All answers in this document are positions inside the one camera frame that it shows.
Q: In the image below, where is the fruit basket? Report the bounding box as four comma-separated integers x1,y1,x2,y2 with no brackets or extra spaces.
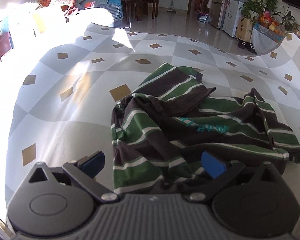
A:
258,11,283,35

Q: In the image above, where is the grey covered side table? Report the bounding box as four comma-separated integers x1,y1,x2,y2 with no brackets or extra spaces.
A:
250,22,286,55

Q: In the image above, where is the small potted plant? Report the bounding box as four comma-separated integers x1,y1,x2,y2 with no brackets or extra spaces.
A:
275,6,300,32

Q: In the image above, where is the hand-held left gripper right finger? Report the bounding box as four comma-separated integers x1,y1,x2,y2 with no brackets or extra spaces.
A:
186,151,283,203

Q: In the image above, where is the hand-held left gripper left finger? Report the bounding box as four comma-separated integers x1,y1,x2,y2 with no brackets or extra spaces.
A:
27,151,120,203

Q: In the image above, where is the cardboard box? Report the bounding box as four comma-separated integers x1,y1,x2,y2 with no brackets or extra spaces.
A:
234,17,253,42

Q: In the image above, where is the leafy climbing potted plant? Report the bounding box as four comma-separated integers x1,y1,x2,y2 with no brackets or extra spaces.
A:
240,0,278,26

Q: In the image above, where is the crumpled plastic bag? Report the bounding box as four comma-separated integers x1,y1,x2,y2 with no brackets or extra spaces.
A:
197,12,212,24

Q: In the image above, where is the silver refrigerator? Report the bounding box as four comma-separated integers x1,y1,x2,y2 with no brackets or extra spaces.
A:
209,0,253,30

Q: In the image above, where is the pale yellow pillow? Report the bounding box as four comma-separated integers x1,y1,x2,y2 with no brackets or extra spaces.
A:
32,5,66,33

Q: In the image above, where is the green brown striped t-shirt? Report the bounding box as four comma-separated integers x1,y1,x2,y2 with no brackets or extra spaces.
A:
111,62,300,196

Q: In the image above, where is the white chest freezer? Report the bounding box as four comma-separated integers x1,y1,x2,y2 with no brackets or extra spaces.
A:
222,0,248,38

